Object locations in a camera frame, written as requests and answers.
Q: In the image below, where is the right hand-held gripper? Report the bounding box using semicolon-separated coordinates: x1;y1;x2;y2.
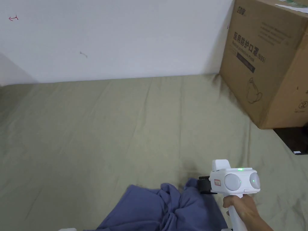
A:
198;159;261;231

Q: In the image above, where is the blue garment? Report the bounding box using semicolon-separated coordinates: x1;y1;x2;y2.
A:
96;177;228;231

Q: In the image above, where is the person's right forearm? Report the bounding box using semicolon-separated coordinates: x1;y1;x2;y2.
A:
248;215;276;231

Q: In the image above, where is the person's right hand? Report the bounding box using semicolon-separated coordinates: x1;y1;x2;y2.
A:
222;193;265;225

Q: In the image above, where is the bed with beige sheet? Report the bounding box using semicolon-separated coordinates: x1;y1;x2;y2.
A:
0;72;308;231

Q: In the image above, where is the brown cardboard carton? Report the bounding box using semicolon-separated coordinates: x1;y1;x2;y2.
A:
219;0;308;130

